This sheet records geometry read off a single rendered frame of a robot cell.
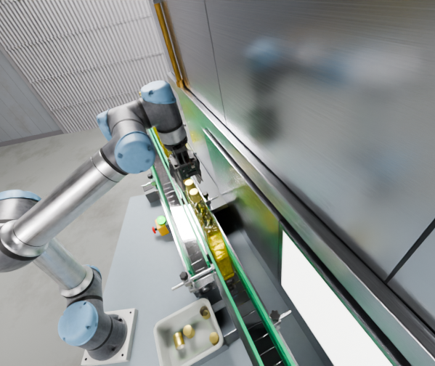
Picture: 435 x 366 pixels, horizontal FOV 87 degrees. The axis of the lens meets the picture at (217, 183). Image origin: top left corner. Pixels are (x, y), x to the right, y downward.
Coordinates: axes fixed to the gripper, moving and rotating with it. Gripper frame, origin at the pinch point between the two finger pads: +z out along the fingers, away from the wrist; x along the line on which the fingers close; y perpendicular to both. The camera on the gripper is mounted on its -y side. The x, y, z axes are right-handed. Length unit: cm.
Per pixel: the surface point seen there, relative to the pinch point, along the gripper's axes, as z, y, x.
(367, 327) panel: -11, 58, 12
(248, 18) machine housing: -47, 23, 15
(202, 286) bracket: 32.2, 20.4, -11.4
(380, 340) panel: -11, 60, 13
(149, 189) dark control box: 37, -50, -20
